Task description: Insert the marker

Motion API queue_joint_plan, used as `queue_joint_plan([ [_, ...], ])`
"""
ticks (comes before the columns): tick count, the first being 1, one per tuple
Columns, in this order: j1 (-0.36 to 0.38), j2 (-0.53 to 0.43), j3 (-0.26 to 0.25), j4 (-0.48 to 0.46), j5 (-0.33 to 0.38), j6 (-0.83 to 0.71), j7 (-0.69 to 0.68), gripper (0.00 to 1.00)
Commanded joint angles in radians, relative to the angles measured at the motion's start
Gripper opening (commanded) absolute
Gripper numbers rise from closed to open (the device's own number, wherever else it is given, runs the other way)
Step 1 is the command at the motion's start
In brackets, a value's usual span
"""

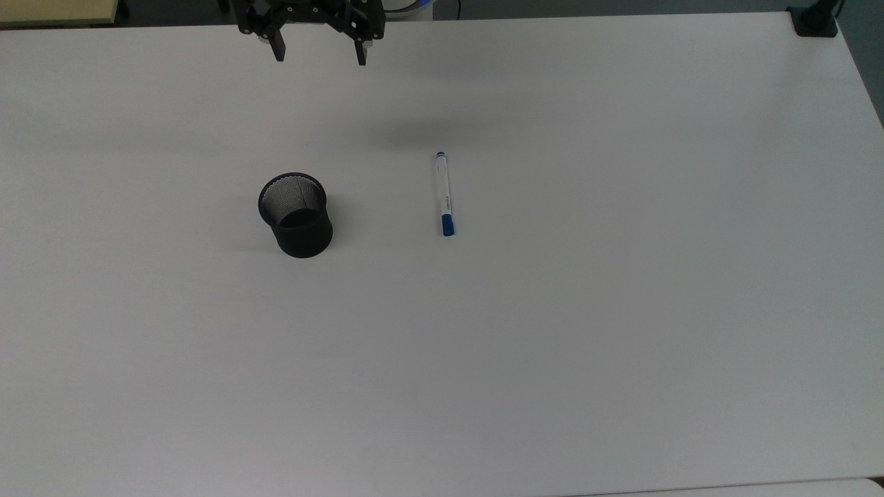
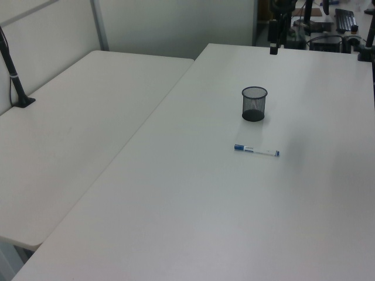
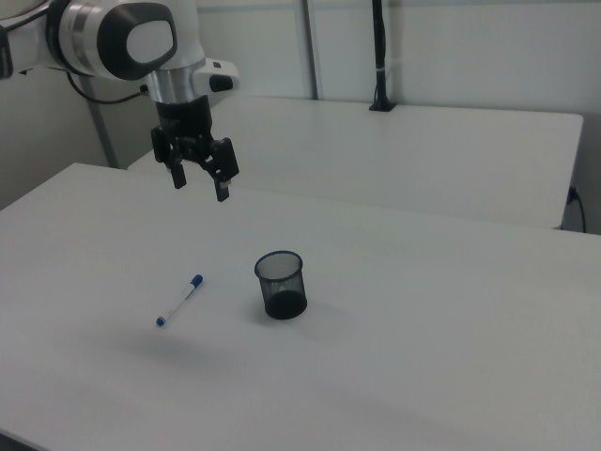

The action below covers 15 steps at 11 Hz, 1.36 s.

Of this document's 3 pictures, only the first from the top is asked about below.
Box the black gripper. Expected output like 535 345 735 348
229 0 385 67

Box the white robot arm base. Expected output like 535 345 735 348
383 0 434 21

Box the white blue-capped marker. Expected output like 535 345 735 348
434 151 456 237

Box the black mesh pen cup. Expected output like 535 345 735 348
258 172 334 260

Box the yellow wooden table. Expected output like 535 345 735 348
0 0 121 28

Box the black table clamp mount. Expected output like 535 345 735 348
787 0 844 38

